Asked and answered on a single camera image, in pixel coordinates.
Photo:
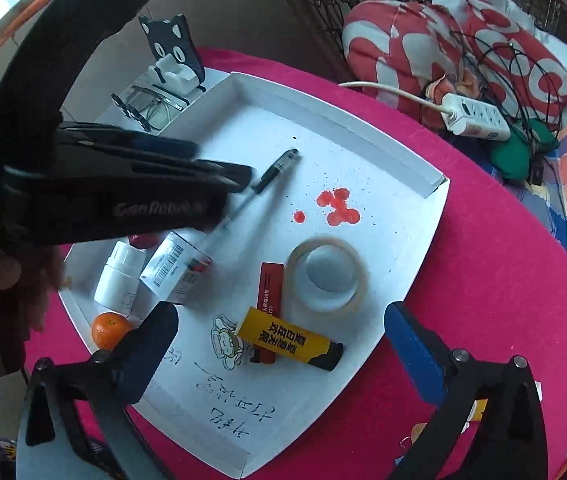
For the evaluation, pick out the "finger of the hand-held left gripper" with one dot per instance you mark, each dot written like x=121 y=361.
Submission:
x=203 y=172
x=138 y=140

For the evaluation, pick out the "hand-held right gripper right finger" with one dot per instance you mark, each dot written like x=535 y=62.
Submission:
x=411 y=355

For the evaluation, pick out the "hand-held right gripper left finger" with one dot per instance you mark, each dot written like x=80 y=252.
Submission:
x=156 y=332

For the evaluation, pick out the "orange tangerine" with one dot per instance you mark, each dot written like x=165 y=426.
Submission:
x=110 y=331

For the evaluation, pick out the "white pill bottle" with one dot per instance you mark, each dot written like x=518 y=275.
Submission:
x=118 y=277

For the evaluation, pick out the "small white barcode box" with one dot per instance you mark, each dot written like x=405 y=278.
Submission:
x=176 y=267

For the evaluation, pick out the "black gel pen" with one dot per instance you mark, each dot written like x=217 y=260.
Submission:
x=273 y=172

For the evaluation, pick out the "white shallow cardboard box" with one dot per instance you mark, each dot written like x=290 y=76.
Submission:
x=273 y=180

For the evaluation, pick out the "brown tape roll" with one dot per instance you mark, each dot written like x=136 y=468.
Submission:
x=328 y=275

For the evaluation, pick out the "yellow black tube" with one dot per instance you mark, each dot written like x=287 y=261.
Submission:
x=288 y=340

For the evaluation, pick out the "black cat phone holder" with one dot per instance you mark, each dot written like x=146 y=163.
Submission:
x=173 y=45

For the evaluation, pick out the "brown wicker hanging chair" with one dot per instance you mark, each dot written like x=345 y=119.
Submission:
x=323 y=5

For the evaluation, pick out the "green cloth bundle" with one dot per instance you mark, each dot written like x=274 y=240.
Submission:
x=518 y=152

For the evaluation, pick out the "long red white cushion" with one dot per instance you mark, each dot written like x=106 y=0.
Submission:
x=398 y=50

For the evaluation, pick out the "white power strip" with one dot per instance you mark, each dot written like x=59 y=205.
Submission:
x=473 y=115

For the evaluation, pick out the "flat red white cushion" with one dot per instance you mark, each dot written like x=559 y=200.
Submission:
x=523 y=55

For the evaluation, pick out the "thin frame eyeglasses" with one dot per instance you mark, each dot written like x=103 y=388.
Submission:
x=151 y=105

